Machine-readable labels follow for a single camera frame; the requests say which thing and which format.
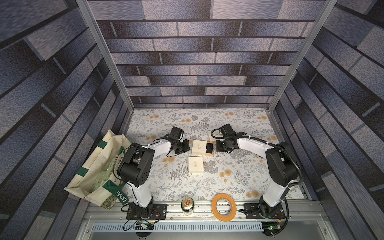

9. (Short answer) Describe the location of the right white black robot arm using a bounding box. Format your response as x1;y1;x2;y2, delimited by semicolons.
210;129;303;217

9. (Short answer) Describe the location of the floral table cloth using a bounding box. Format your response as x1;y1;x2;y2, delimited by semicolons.
126;109;278;202

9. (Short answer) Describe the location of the cream green tote bag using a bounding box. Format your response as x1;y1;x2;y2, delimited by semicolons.
65;130;131;210

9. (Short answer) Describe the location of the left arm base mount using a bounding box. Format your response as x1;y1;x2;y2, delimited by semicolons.
126;203;168;220

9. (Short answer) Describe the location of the metal drink can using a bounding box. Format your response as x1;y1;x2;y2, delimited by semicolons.
181;197;195;216

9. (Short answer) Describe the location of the black corrugated cable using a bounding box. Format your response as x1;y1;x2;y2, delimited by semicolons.
210;128;302;188

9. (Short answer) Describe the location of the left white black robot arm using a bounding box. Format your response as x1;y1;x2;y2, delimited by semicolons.
117;137;190;208

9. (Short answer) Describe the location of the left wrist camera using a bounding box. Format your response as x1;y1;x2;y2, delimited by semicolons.
169;127;184;141

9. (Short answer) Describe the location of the orange tape roll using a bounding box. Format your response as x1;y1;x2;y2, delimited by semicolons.
211;193;237;223

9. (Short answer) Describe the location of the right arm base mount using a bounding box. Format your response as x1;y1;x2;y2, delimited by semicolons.
239;203;286;220

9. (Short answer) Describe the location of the aluminium rail frame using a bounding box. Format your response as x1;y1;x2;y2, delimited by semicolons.
76;200;338;240

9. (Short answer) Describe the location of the cream drawer jewelry box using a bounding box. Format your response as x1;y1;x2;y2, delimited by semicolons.
188;156;204;174

